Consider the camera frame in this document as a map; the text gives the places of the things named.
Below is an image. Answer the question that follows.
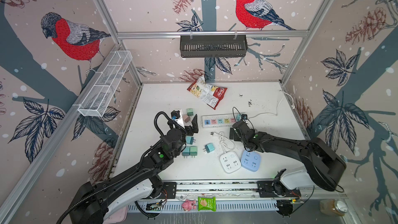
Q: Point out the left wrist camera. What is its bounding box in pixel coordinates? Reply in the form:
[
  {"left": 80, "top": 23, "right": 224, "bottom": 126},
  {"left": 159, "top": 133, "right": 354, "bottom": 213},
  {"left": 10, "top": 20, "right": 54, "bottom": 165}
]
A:
[{"left": 171, "top": 110, "right": 184, "bottom": 129}]

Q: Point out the green plug adapter far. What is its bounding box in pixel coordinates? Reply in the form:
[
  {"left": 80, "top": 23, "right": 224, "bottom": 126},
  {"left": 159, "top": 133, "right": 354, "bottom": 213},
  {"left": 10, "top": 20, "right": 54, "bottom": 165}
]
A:
[{"left": 187, "top": 108, "right": 194, "bottom": 116}]

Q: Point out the white multicolour power strip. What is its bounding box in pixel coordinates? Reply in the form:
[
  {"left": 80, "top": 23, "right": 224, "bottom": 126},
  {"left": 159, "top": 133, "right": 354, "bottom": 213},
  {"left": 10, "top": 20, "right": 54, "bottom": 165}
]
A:
[{"left": 201, "top": 114, "right": 238, "bottom": 128}]

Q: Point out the pink plug adapter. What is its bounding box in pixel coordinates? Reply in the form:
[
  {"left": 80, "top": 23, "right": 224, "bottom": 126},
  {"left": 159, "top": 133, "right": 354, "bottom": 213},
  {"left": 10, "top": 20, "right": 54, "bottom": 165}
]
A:
[{"left": 182, "top": 114, "right": 191, "bottom": 123}]

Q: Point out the blue square power socket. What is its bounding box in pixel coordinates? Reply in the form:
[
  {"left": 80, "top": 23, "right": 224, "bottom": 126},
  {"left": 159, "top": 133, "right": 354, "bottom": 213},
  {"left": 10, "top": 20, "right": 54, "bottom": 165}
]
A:
[{"left": 240, "top": 150, "right": 261, "bottom": 172}]

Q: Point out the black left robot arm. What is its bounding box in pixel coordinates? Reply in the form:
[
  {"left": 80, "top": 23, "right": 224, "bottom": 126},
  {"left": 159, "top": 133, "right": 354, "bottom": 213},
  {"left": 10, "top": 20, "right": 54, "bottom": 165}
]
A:
[{"left": 57, "top": 112, "right": 199, "bottom": 224}]

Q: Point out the teal plug adapter front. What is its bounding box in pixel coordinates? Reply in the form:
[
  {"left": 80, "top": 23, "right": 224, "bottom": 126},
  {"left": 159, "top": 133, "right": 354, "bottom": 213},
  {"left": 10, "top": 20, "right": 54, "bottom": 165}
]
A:
[{"left": 181, "top": 146, "right": 190, "bottom": 158}]

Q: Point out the green plug adapter front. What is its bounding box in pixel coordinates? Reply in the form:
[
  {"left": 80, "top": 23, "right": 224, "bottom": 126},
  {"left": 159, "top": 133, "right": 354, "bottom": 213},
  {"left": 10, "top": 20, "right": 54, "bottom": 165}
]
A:
[{"left": 189, "top": 146, "right": 198, "bottom": 157}]

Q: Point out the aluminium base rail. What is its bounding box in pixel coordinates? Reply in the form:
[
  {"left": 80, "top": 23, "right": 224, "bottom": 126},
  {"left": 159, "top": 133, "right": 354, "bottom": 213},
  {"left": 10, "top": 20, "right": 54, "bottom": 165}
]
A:
[{"left": 158, "top": 179, "right": 348, "bottom": 214}]

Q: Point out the power strip white cable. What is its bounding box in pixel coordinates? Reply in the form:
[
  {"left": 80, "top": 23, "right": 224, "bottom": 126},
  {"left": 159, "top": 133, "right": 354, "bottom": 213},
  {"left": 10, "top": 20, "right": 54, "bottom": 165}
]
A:
[{"left": 248, "top": 90, "right": 296, "bottom": 119}]

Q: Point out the green plug adapter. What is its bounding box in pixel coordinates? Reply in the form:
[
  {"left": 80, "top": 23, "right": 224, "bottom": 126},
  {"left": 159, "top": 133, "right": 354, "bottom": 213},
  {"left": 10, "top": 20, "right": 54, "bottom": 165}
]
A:
[
  {"left": 189, "top": 146, "right": 198, "bottom": 157},
  {"left": 187, "top": 108, "right": 194, "bottom": 116}
]

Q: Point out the red white chips bag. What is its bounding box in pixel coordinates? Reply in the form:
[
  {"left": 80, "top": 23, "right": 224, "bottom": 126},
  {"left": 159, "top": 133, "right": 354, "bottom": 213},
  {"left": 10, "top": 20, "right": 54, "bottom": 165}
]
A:
[{"left": 187, "top": 75, "right": 228, "bottom": 110}]

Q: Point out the pink tray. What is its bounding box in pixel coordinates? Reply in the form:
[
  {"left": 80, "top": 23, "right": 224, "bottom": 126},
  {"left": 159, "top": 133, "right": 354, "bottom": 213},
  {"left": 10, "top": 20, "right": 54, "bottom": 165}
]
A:
[{"left": 103, "top": 206, "right": 128, "bottom": 224}]

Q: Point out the pink toy pig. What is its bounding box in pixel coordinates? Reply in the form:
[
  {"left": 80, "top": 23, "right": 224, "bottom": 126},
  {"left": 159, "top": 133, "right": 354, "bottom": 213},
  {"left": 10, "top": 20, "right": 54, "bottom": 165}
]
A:
[{"left": 181, "top": 199, "right": 198, "bottom": 212}]

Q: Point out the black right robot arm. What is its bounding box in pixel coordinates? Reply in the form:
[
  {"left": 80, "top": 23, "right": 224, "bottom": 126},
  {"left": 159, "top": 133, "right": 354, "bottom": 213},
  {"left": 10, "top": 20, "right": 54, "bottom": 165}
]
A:
[{"left": 230, "top": 120, "right": 347, "bottom": 198}]

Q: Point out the white socket cable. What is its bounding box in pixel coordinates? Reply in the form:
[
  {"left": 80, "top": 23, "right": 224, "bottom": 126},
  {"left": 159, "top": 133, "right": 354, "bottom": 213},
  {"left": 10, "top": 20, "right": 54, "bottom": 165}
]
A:
[{"left": 210, "top": 131, "right": 236, "bottom": 152}]

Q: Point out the white wire mesh shelf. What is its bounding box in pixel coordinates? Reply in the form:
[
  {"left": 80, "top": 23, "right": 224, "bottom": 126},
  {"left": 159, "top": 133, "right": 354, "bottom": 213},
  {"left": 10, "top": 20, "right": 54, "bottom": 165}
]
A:
[{"left": 78, "top": 50, "right": 132, "bottom": 117}]

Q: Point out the black hanging wire basket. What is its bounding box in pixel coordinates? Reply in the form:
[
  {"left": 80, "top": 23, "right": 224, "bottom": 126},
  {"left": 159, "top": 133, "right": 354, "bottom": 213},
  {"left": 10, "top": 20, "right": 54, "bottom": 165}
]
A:
[{"left": 180, "top": 35, "right": 248, "bottom": 58}]

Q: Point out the green snack packet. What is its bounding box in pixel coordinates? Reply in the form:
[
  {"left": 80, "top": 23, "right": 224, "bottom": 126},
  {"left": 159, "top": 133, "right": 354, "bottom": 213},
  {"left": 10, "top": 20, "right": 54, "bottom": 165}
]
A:
[{"left": 198, "top": 197, "right": 217, "bottom": 212}]

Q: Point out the white square power socket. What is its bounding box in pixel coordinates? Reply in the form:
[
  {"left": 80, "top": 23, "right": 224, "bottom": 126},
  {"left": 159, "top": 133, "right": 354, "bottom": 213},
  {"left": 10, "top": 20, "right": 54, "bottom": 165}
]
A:
[{"left": 219, "top": 151, "right": 241, "bottom": 174}]

